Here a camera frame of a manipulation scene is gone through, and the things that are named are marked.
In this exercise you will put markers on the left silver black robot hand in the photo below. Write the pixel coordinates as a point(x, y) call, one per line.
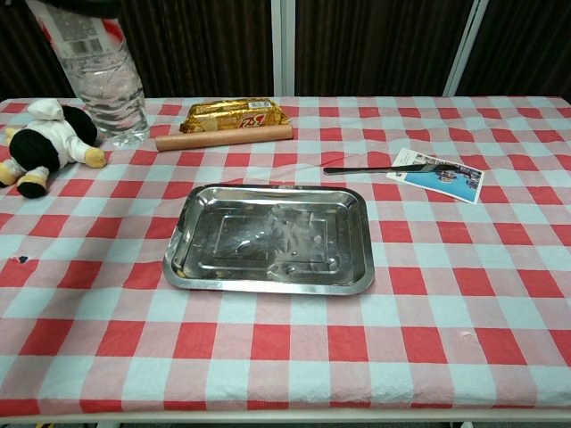
point(109, 6)

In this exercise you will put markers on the transparent plastic water bottle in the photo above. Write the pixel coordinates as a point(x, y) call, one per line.
point(111, 98)

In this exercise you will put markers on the dark brown ribbed partition panel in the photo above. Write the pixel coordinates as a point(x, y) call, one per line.
point(201, 44)
point(18, 53)
point(526, 44)
point(370, 44)

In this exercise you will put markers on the gold foil snack package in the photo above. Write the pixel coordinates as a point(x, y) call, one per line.
point(223, 116)

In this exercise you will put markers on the black white plush penguin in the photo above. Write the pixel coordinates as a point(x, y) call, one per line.
point(35, 147)

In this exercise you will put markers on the brown wooden rolling pin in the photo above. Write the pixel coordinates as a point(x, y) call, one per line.
point(223, 137)

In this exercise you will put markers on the stainless steel rectangular tray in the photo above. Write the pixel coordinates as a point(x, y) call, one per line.
point(267, 241)

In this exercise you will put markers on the blue picture postcard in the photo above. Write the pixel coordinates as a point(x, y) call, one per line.
point(446, 186)

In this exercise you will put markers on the red white checked tablecloth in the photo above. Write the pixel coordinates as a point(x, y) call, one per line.
point(446, 312)

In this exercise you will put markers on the aluminium partition post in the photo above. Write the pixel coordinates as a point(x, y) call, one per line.
point(466, 44)
point(283, 44)

